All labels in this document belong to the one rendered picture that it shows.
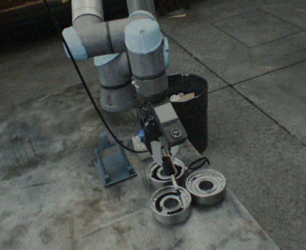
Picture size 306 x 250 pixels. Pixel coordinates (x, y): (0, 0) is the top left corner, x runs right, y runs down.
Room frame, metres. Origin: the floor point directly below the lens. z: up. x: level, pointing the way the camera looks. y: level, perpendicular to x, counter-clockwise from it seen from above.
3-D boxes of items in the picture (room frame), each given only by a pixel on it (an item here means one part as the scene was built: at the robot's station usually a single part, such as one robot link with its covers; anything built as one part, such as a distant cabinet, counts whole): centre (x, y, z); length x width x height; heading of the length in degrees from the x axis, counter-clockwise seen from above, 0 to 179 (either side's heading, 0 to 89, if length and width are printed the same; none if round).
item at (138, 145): (1.05, 0.04, 0.82); 0.08 x 0.07 x 0.05; 16
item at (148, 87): (0.83, 0.00, 1.15); 0.08 x 0.08 x 0.05
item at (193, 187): (0.81, -0.10, 0.82); 0.08 x 0.08 x 0.02
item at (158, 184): (0.89, 0.00, 0.82); 0.10 x 0.10 x 0.04
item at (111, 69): (1.38, 0.12, 0.97); 0.13 x 0.12 x 0.14; 89
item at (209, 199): (0.81, -0.10, 0.82); 0.10 x 0.10 x 0.04
